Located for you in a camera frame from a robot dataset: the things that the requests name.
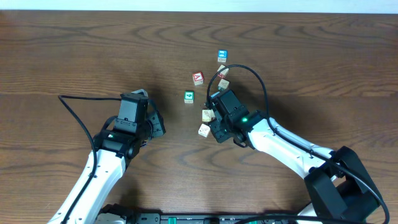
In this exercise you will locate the letter B wooden block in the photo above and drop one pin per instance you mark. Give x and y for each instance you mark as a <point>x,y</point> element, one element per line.
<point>204,130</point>

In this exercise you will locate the red M wooden block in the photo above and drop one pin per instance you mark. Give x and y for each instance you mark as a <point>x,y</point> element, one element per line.
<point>222,71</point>

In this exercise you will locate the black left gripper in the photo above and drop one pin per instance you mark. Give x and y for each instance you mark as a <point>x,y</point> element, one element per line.
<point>157,125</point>

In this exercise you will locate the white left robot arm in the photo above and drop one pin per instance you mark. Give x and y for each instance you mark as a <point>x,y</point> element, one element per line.
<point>102,171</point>

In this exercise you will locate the red A wooden block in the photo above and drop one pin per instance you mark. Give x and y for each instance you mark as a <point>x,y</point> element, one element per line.
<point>198,78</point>

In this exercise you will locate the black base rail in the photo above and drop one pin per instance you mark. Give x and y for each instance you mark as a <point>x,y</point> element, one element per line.
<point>118,214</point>

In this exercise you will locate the blue top wooden block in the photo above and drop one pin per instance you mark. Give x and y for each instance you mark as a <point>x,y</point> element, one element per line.
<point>222,56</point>

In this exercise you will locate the green 4 wooden block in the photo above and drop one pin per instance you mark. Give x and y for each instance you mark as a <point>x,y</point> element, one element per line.
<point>189,97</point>

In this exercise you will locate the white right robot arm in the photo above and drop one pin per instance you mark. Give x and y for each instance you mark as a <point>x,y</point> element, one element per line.
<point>339,186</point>

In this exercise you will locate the green side wooden block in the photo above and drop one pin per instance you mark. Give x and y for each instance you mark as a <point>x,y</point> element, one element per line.
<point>223,84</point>

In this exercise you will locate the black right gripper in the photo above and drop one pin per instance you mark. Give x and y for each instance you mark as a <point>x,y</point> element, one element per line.
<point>219,135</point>

